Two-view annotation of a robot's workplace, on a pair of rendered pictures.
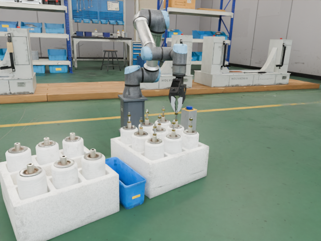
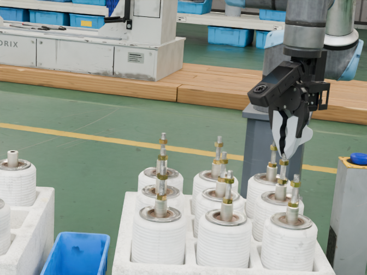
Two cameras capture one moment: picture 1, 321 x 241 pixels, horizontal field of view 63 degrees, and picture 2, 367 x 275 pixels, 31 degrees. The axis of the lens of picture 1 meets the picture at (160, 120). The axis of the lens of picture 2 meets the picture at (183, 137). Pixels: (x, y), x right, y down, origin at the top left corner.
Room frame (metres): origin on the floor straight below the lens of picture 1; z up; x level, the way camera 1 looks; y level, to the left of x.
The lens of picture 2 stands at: (0.31, -0.63, 0.68)
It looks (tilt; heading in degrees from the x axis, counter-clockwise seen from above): 15 degrees down; 36
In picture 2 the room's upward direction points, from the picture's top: 4 degrees clockwise
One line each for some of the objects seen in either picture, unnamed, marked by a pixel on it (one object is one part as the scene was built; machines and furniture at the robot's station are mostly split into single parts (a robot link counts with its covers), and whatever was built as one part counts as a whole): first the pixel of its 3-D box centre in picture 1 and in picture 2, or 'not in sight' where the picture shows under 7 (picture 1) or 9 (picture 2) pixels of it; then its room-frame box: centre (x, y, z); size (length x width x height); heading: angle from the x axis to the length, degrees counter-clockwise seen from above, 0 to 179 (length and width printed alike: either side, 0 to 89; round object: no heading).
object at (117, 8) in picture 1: (112, 5); not in sight; (7.30, 1.31, 1.54); 0.32 x 0.02 x 0.25; 112
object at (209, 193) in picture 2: (159, 129); (220, 195); (1.35, 0.01, 0.25); 0.08 x 0.08 x 0.01
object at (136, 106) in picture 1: (132, 115); (273, 159); (1.97, 0.22, 0.15); 0.19 x 0.19 x 0.30; 22
